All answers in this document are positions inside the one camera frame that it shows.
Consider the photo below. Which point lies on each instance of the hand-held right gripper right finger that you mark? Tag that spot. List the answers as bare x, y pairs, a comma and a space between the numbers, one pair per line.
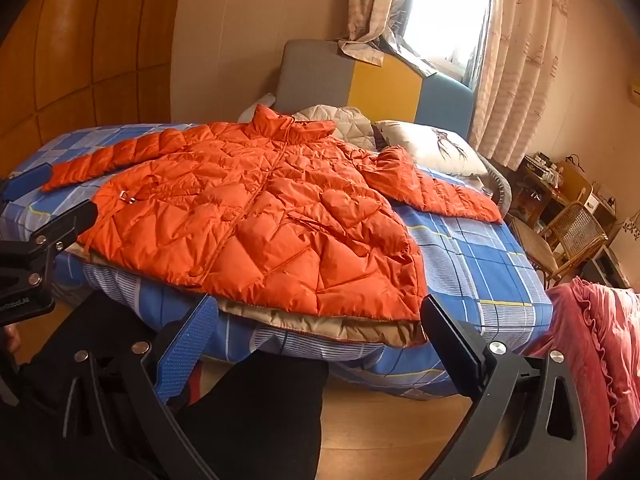
452, 350

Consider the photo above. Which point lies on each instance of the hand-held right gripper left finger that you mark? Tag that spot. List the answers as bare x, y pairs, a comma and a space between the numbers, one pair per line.
182, 355

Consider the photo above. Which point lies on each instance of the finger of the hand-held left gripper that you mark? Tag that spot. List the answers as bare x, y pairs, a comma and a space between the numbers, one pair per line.
67, 222
27, 176

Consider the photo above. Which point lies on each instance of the orange puffer jacket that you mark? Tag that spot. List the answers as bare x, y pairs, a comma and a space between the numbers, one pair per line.
250, 210

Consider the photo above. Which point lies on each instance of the bed with blue plaid sheet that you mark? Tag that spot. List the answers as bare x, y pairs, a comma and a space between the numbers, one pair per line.
475, 260

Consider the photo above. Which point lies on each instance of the person's black trousers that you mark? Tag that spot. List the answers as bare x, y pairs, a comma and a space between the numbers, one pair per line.
260, 410

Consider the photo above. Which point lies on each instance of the tan padded garment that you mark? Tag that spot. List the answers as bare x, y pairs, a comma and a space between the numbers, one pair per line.
325, 327

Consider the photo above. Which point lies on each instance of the pink ruffled blanket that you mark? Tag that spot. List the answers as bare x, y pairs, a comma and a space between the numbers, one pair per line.
600, 340

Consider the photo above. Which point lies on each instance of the rattan armchair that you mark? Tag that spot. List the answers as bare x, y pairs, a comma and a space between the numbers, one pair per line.
575, 225

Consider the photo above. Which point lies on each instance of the white box appliance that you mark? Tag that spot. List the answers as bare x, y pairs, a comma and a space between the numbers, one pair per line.
607, 265

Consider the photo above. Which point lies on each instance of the cluttered wooden desk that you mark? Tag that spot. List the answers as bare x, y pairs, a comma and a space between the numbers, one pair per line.
550, 180

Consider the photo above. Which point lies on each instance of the white printed pillow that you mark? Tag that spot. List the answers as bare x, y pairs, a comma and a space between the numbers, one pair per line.
435, 145

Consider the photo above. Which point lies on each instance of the plain white pillow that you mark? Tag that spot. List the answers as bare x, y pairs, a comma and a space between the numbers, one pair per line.
265, 102

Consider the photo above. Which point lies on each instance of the cream quilted pillow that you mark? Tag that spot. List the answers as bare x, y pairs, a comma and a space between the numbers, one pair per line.
345, 122

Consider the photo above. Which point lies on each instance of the grey yellow blue headboard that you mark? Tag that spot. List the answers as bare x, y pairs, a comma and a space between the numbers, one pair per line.
385, 85

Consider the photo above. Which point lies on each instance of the patterned beige curtain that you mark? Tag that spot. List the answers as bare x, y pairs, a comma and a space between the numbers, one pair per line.
520, 60
370, 0

